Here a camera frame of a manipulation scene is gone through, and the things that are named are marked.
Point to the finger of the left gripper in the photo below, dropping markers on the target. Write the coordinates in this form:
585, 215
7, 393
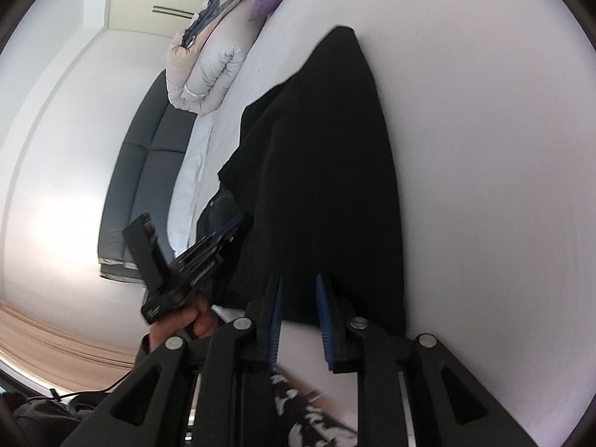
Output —
225, 232

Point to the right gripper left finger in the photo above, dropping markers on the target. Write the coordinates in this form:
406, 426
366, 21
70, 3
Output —
266, 314

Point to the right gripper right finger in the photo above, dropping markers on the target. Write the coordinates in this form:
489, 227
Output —
342, 347

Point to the black denim pants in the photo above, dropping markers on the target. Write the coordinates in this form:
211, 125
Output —
315, 178

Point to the person left hand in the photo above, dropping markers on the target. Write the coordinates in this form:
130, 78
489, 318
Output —
199, 319

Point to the white pillow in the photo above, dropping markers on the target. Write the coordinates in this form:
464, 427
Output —
180, 221

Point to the dark grey headboard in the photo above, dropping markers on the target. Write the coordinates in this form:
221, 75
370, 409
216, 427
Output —
143, 179

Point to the folded beige duvet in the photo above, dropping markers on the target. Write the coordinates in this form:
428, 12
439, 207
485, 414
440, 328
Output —
199, 77

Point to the folded blue denim garment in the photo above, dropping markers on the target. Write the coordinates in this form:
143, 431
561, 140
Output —
213, 10

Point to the white bed mattress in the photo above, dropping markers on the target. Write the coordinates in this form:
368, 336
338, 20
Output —
490, 106

